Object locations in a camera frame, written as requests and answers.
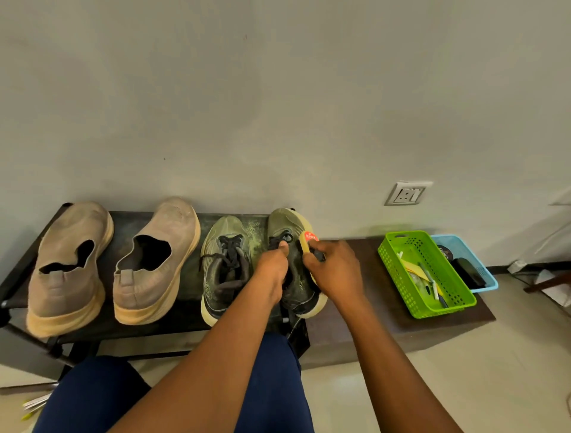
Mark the person's left hand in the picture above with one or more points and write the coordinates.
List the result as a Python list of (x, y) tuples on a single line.
[(272, 272)]

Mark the person's right hand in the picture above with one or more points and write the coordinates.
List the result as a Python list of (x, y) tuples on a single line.
[(337, 272)]

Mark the yellow-edged shoe shine sponge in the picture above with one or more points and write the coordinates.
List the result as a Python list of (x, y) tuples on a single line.
[(310, 236)]

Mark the green sneaker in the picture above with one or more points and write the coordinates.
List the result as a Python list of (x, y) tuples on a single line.
[(223, 276), (285, 221)]

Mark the yellow sticky note pad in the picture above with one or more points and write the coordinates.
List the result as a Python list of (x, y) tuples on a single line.
[(415, 270)]

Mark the long white chalk stick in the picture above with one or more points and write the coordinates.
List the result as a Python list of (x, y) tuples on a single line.
[(435, 290)]

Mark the beige suede shoe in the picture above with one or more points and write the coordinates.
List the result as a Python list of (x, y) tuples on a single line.
[(62, 290), (174, 223)]

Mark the person's right forearm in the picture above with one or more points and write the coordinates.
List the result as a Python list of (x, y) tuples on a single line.
[(397, 379)]

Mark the person's left forearm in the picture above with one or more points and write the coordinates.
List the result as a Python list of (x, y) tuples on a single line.
[(200, 379)]

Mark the dark brown low bench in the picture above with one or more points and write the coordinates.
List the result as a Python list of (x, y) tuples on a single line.
[(379, 330)]

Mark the green plastic basket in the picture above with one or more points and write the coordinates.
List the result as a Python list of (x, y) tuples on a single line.
[(428, 308)]

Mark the round black polish tin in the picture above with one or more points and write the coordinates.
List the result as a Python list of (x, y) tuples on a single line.
[(445, 252)]

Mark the light blue plastic basket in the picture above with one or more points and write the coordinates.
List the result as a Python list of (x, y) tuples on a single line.
[(468, 245)]

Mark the black metal shoe rack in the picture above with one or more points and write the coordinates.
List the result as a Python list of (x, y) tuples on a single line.
[(120, 223)]

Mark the dark skirting strip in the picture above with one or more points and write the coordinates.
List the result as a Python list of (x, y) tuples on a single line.
[(497, 269)]

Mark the grey furniture base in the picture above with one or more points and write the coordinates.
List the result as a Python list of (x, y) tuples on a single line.
[(517, 266)]

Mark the brown wooden furniture leg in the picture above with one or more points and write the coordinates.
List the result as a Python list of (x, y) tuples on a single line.
[(548, 283)]

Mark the dark blue trousers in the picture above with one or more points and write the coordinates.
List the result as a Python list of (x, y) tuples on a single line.
[(89, 397)]

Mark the white wall socket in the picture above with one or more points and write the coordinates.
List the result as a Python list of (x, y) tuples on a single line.
[(408, 194)]

